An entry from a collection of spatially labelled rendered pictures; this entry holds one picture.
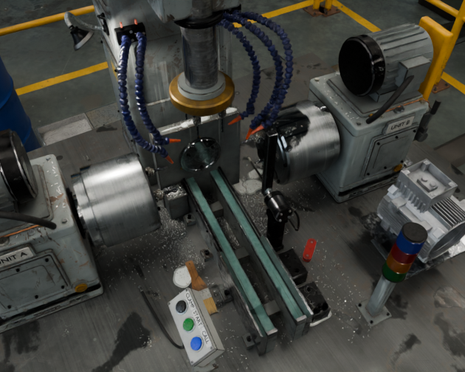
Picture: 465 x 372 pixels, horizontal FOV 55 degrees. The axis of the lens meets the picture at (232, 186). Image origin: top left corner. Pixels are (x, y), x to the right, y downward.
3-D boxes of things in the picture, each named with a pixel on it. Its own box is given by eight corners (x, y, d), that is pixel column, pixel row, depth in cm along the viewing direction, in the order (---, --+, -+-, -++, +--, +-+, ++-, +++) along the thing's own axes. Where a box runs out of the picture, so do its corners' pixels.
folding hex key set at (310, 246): (307, 240, 155) (308, 237, 153) (317, 243, 154) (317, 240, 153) (300, 260, 149) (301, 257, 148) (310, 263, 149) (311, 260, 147)
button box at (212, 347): (178, 306, 117) (165, 302, 113) (198, 290, 116) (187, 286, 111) (203, 367, 107) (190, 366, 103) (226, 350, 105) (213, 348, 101)
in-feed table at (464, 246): (352, 238, 155) (359, 217, 146) (415, 212, 163) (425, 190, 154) (396, 296, 141) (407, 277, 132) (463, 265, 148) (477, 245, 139)
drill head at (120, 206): (44, 220, 146) (16, 167, 127) (152, 184, 156) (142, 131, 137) (58, 283, 131) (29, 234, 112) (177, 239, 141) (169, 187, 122)
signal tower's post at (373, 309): (354, 304, 139) (390, 224, 107) (376, 294, 141) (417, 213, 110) (370, 327, 134) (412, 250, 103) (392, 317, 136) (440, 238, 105)
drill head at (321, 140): (231, 159, 164) (231, 104, 145) (327, 128, 175) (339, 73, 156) (262, 208, 149) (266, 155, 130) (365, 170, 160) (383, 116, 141)
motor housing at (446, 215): (370, 223, 145) (385, 184, 130) (414, 201, 151) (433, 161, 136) (415, 271, 133) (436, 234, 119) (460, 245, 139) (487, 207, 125)
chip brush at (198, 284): (181, 264, 148) (181, 263, 148) (195, 259, 150) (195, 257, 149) (203, 319, 136) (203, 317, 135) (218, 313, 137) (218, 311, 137)
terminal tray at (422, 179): (393, 187, 134) (399, 170, 129) (419, 174, 138) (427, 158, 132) (422, 215, 127) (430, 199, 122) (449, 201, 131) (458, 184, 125)
